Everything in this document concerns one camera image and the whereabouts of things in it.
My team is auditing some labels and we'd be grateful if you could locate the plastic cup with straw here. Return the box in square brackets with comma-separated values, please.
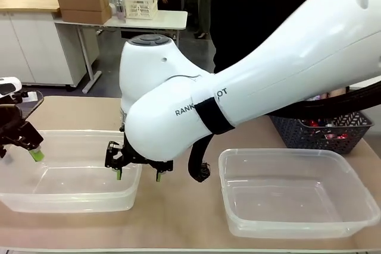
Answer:
[114, 0, 126, 23]

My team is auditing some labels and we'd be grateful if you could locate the black velcro strap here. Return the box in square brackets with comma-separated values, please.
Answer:
[194, 97, 236, 135]

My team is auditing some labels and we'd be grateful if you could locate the red white wrapper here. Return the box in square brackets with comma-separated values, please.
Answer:
[326, 133, 349, 142]

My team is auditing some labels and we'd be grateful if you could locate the clear plastic bin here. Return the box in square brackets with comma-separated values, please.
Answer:
[0, 129, 143, 214]
[218, 147, 377, 240]

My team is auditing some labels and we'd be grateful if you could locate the cream plastic crate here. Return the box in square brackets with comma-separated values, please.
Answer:
[122, 0, 159, 20]

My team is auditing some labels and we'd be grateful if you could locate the red can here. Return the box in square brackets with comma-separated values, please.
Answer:
[301, 118, 321, 129]

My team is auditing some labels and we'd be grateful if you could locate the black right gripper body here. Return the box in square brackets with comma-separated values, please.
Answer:
[120, 125, 156, 170]

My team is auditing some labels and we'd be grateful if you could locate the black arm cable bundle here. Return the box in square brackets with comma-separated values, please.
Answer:
[187, 80, 381, 184]

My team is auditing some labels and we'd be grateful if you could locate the person in black clothes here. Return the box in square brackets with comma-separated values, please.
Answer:
[209, 0, 302, 74]

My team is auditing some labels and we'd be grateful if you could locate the white cabinet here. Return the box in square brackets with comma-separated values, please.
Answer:
[0, 10, 101, 89]

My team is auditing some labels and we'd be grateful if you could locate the bystander in grey trousers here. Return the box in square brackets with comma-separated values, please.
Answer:
[194, 0, 214, 40]

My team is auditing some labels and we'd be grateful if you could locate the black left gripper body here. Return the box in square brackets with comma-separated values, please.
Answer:
[0, 89, 45, 152]

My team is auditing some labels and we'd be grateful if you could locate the white table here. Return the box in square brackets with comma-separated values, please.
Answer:
[53, 9, 189, 95]

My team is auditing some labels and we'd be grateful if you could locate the brown cardboard box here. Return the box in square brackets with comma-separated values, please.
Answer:
[60, 7, 113, 25]
[56, 0, 111, 13]

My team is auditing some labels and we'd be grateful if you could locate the black woven plastic basket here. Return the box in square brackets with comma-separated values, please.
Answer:
[268, 110, 374, 156]

